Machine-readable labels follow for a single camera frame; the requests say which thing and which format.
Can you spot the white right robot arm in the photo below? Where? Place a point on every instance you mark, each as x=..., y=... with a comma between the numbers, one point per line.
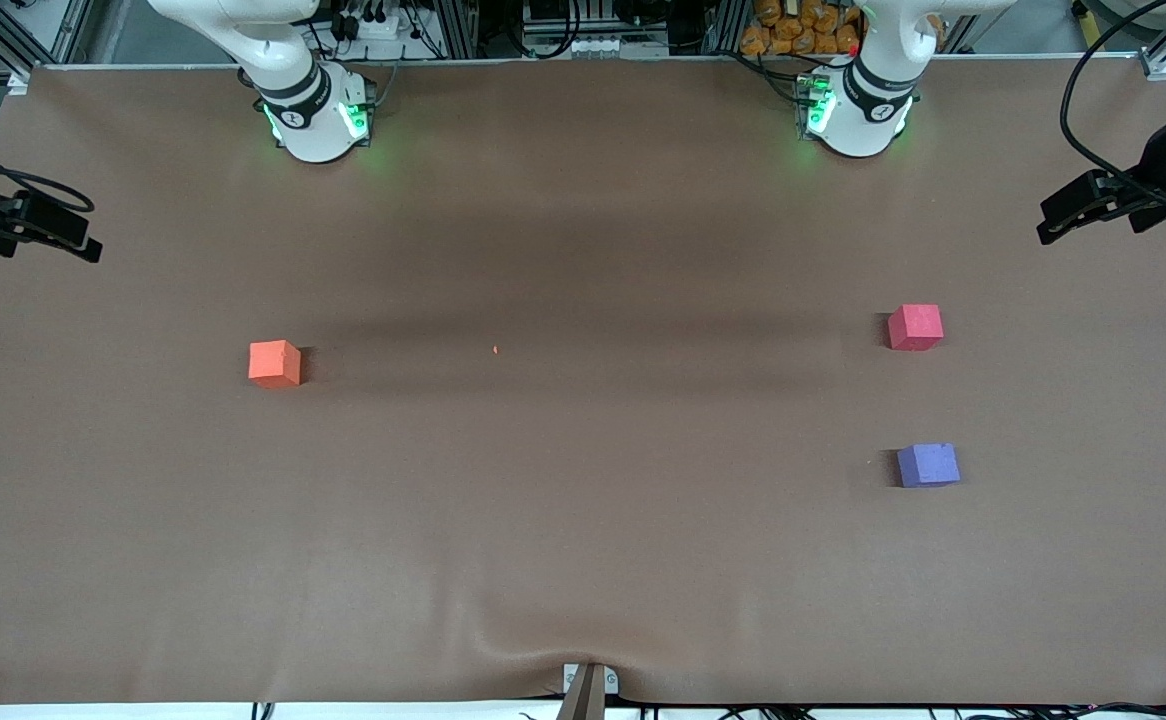
x=313, y=130

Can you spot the white terminal strip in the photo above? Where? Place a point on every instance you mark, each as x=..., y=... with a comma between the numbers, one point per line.
x=583, y=46

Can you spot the white power strip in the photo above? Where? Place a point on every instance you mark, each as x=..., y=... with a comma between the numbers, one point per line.
x=373, y=28

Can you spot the large smooth table mat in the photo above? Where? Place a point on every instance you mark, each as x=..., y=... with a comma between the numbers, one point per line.
x=583, y=500

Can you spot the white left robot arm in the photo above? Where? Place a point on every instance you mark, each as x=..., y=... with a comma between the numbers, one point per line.
x=863, y=110

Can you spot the aluminium frame post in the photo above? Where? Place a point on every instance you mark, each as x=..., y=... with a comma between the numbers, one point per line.
x=455, y=28

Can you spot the metal clamp bracket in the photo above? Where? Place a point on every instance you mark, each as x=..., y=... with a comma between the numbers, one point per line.
x=588, y=690

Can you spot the red foam block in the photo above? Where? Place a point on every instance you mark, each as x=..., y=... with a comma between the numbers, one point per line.
x=915, y=328

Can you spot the purple foam block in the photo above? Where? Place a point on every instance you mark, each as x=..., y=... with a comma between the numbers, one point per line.
x=928, y=466

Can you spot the pile of orange objects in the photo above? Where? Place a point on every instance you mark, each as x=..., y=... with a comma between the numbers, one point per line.
x=793, y=30

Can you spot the orange foam block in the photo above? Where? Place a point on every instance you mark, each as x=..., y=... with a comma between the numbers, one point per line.
x=273, y=365

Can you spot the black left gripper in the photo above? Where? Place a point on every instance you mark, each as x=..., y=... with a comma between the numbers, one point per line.
x=1156, y=165

